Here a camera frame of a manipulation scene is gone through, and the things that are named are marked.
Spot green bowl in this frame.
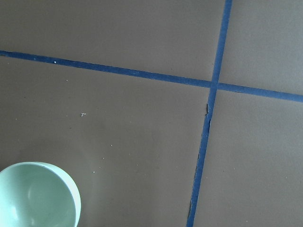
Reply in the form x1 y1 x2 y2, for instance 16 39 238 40
0 162 81 227

